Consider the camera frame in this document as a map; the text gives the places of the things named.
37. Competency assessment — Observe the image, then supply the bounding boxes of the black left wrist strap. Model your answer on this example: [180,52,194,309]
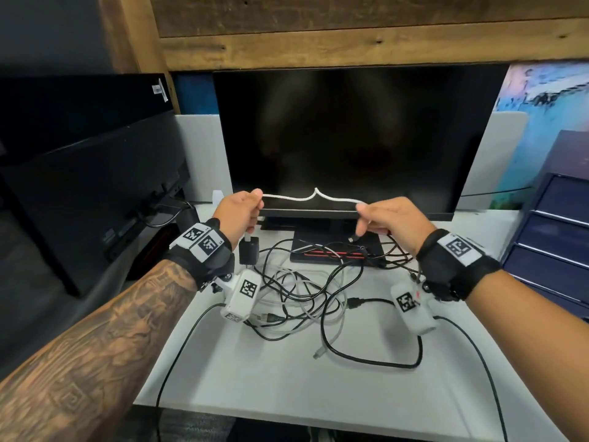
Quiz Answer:
[163,218,236,290]

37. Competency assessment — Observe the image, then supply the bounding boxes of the black panel with white sticker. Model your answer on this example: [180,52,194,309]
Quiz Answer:
[0,73,175,166]

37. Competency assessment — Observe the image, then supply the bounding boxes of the black wrist strap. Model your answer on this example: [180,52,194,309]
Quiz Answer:
[163,218,236,290]
[416,228,502,302]

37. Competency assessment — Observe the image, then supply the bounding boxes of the black right wrist strap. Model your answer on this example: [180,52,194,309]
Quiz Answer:
[416,228,502,302]

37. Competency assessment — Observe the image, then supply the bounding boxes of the black charger plug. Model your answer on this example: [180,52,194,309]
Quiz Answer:
[238,236,260,265]

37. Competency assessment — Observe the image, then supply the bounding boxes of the navy blue drawer unit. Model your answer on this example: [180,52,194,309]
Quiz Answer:
[499,130,589,320]

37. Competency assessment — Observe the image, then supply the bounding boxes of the small black cable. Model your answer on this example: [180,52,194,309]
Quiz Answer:
[320,297,423,370]

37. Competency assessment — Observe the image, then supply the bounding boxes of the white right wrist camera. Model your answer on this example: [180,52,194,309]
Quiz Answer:
[391,280,438,336]

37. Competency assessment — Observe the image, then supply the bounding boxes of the person's left hand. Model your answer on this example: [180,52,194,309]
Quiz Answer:
[211,188,264,249]

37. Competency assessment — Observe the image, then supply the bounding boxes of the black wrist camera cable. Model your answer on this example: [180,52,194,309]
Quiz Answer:
[434,316,509,442]
[155,302,226,442]

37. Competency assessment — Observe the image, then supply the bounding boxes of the black computer monitor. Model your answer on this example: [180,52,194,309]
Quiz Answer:
[212,64,509,222]

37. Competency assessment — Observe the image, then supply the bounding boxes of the person's right forearm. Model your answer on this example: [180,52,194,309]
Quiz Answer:
[469,269,589,442]

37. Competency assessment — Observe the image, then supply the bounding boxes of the white partition panel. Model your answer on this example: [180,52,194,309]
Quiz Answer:
[174,114,233,203]
[460,110,528,210]

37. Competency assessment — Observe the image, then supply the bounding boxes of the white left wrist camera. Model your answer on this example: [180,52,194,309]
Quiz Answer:
[220,269,262,323]

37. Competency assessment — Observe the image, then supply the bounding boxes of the person's right hand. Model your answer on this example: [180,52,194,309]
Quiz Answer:
[355,196,438,258]

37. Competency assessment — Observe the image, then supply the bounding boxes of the person's left forearm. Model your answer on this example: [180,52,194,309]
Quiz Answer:
[0,260,199,442]

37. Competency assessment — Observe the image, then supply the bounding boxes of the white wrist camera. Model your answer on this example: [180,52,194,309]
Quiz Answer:
[220,269,262,323]
[391,280,438,336]

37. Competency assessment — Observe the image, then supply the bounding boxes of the black monitor power cable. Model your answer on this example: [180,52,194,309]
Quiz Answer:
[136,200,194,228]

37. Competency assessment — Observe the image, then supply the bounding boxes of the white cable with black charger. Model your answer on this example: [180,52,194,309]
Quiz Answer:
[244,187,367,244]

